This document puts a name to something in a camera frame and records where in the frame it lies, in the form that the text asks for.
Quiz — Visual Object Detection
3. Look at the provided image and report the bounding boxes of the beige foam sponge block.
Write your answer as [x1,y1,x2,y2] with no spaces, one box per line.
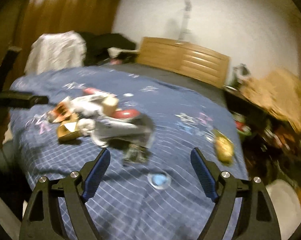
[101,96,119,116]

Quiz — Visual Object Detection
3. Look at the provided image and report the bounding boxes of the white paper wrapper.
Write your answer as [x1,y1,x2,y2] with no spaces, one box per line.
[77,114,154,148]

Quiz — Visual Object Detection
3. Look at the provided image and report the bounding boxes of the white plastic bucket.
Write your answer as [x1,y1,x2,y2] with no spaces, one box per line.
[266,179,301,239]

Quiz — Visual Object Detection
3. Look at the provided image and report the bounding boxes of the white crumpled cloth cover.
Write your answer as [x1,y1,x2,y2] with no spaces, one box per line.
[25,31,86,75]

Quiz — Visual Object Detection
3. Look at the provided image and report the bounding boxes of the brown cardboard box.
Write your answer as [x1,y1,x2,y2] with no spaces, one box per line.
[57,121,82,143]

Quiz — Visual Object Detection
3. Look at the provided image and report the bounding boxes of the yellow snack bag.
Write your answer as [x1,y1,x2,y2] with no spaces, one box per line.
[213,129,234,165]

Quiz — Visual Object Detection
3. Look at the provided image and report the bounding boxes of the dark wooden desk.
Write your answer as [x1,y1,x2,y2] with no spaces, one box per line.
[223,85,301,156]

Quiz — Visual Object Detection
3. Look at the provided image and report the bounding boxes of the red cigarette box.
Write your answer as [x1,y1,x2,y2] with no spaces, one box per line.
[82,88,111,97]

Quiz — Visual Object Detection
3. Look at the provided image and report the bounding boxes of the brown wooden wardrobe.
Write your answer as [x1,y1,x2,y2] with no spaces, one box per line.
[11,0,120,80]

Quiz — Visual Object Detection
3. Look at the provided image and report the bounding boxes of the blue checkered star quilt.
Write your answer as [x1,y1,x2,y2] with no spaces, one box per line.
[10,67,248,239]

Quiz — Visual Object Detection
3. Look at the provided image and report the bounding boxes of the black clothes pile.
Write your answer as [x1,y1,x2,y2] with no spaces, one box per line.
[78,32,136,66]

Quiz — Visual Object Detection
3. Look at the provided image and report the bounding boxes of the small black snack packet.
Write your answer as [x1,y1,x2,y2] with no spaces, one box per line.
[122,144,151,166]

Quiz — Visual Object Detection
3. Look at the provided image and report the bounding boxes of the white bottle cap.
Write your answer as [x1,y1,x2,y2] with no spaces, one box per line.
[123,93,134,97]

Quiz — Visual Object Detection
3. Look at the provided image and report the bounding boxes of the red apple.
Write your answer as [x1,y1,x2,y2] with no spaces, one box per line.
[111,109,141,119]

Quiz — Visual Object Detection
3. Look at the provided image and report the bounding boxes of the dark grey bed sheet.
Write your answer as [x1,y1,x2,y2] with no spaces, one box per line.
[102,63,227,108]

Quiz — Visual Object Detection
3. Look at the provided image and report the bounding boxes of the orange cloth cover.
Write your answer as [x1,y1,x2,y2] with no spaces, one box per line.
[240,69,301,133]

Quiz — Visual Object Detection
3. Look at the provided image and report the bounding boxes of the black desk lamp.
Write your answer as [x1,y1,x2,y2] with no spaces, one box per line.
[231,63,251,89]

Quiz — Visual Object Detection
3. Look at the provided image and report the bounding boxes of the wooden headboard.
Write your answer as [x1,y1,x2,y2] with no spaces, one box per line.
[136,37,230,88]

